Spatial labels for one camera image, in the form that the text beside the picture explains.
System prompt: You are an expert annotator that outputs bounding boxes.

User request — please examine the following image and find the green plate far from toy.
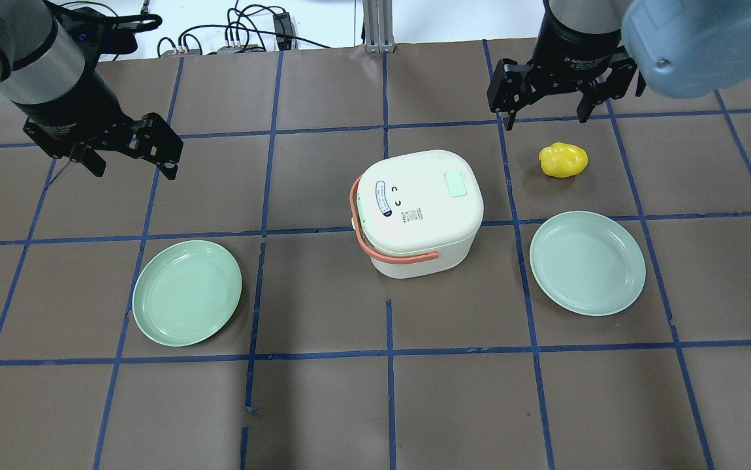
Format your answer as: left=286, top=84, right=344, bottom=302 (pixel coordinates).
left=131, top=239, right=242, bottom=347

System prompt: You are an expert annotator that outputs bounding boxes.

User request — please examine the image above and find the robot arm near yellow toy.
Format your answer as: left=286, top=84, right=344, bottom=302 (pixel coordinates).
left=487, top=1, right=751, bottom=130

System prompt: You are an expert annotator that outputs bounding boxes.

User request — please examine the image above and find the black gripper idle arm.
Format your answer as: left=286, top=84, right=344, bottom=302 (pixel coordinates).
left=22, top=99, right=184, bottom=181

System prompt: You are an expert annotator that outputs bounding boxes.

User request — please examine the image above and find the aluminium frame post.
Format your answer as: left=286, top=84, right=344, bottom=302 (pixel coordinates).
left=362, top=0, right=396, bottom=54

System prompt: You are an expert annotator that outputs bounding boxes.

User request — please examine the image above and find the green plate near yellow toy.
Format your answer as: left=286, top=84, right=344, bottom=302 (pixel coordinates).
left=530, top=211, right=647, bottom=317

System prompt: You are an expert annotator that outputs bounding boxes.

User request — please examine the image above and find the white rice cooker orange handle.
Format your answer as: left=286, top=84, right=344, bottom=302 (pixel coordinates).
left=349, top=149, right=484, bottom=279

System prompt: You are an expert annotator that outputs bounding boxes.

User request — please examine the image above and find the black power adapter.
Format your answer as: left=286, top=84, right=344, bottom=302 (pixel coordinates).
left=273, top=12, right=295, bottom=51

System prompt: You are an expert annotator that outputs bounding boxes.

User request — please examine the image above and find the yellow toy pepper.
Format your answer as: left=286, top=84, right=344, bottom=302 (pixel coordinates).
left=539, top=142, right=590, bottom=178

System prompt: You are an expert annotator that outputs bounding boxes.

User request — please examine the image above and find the black gripper pressing arm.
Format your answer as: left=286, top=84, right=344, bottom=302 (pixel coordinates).
left=487, top=39, right=645, bottom=131

